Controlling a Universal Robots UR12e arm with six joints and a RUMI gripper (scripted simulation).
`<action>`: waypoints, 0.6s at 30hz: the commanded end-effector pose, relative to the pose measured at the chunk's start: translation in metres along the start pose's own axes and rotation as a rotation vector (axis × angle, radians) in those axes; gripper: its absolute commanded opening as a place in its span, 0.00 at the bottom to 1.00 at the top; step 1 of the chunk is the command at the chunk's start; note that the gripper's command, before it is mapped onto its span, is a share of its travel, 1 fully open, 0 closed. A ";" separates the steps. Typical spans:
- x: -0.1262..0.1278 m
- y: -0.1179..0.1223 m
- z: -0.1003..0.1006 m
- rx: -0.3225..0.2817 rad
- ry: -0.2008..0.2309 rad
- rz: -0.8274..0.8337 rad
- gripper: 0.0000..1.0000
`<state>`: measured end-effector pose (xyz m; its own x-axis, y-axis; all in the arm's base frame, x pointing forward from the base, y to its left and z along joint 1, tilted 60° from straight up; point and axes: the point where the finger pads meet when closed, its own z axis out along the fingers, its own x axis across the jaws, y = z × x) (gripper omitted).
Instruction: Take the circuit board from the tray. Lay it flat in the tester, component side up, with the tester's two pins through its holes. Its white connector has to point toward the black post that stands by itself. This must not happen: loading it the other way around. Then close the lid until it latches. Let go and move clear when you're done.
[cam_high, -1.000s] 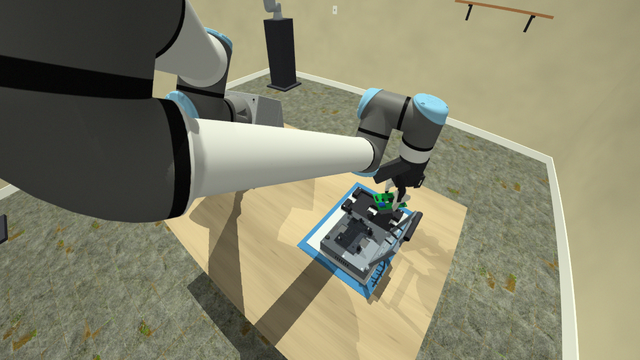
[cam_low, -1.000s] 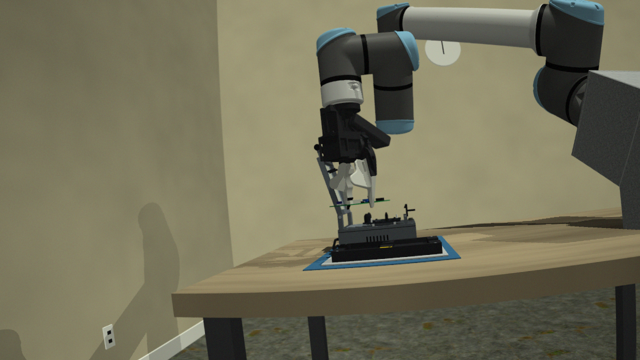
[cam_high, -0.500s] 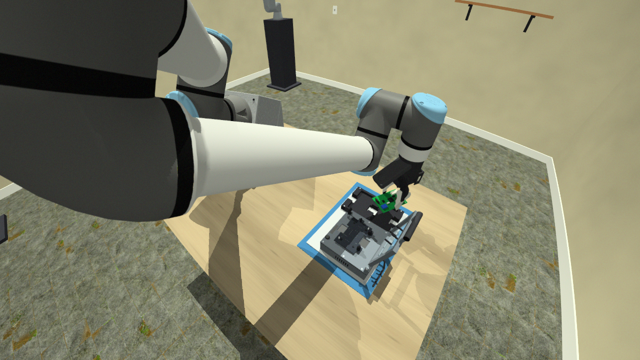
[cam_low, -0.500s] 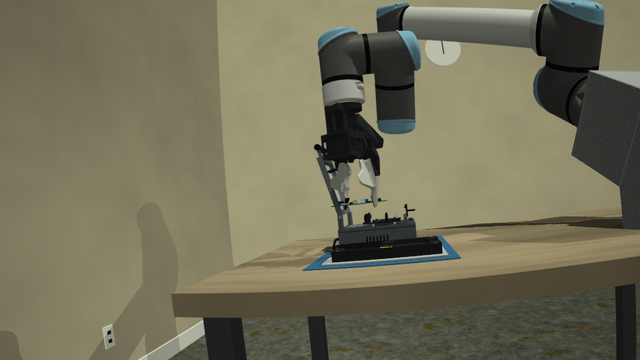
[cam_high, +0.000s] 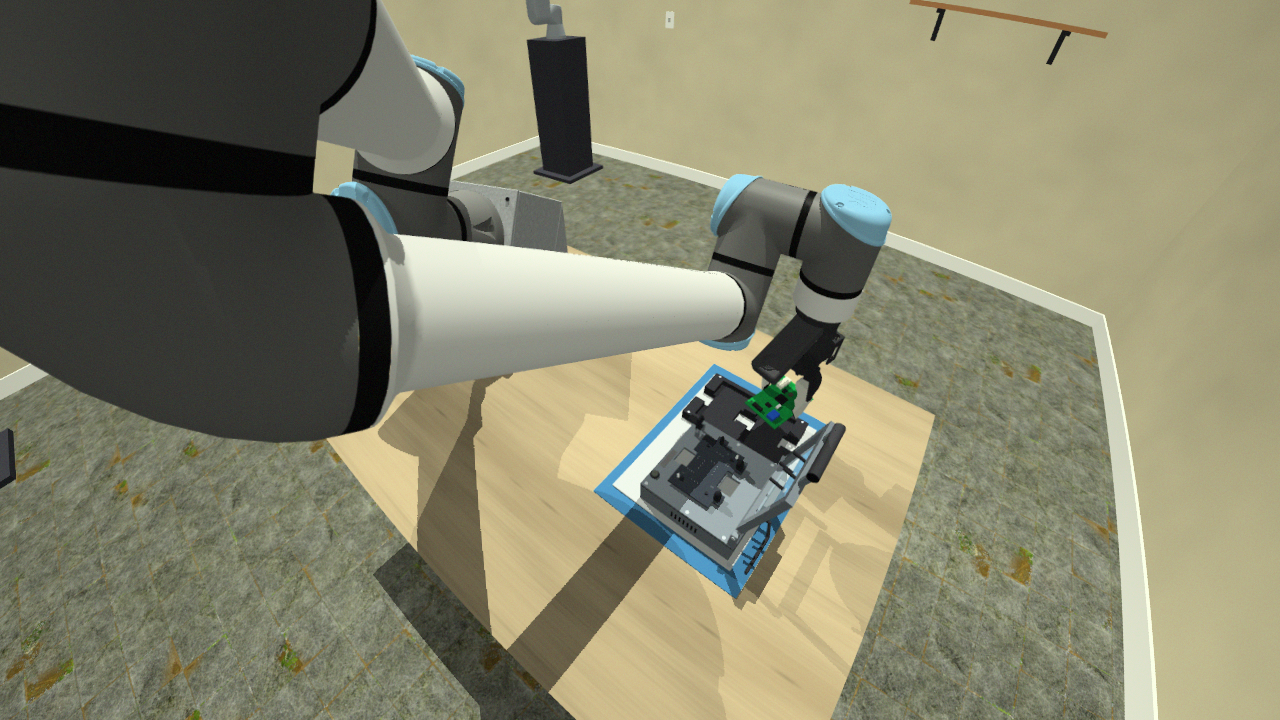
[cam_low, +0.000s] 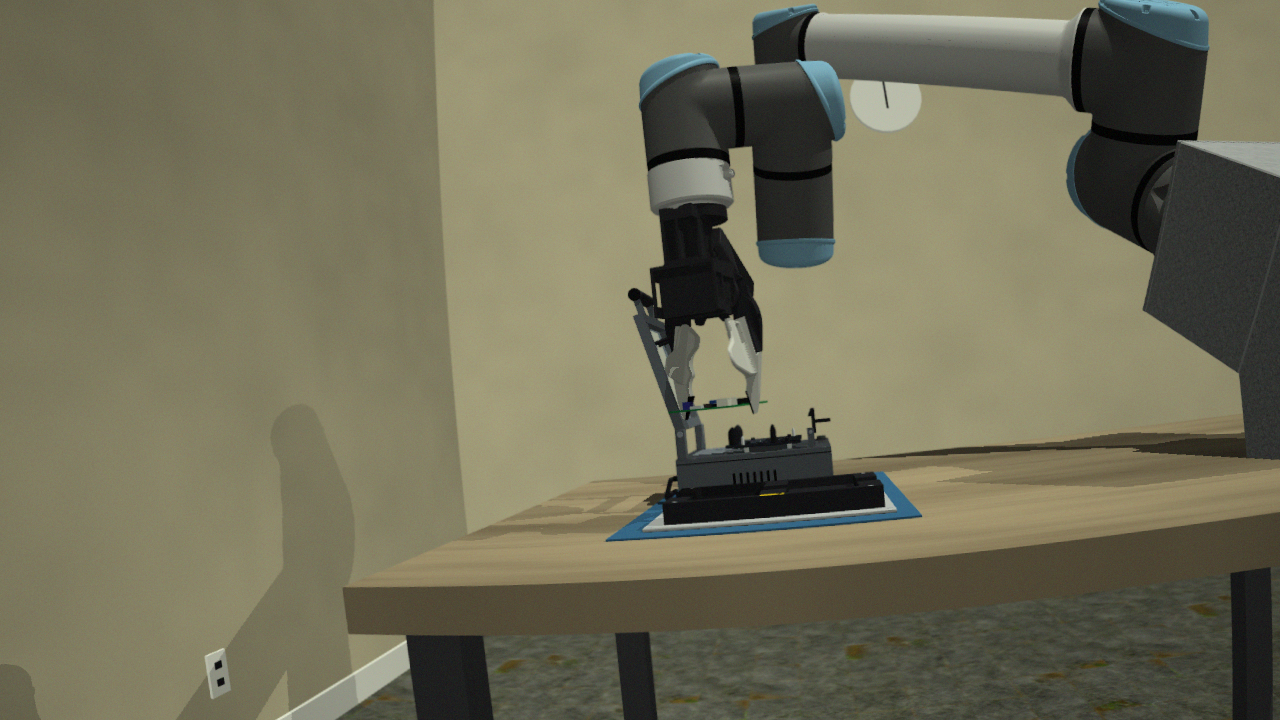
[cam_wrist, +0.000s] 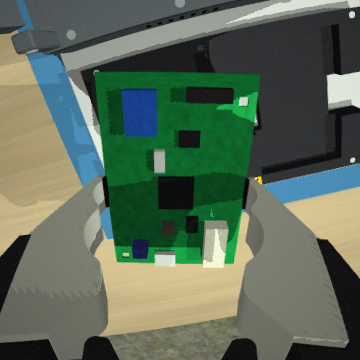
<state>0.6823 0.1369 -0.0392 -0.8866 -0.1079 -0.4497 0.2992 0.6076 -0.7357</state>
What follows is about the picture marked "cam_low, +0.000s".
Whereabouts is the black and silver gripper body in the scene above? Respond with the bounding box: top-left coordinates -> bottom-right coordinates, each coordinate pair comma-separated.
650,202 -> 742,325

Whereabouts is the green circuit board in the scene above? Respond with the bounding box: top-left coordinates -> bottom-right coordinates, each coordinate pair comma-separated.
678,397 -> 750,413

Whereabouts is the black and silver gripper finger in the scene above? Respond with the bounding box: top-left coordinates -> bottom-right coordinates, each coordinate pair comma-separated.
666,319 -> 700,410
724,284 -> 763,414

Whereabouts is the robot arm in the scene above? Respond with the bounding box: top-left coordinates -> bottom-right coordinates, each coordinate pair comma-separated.
639,0 -> 1210,268

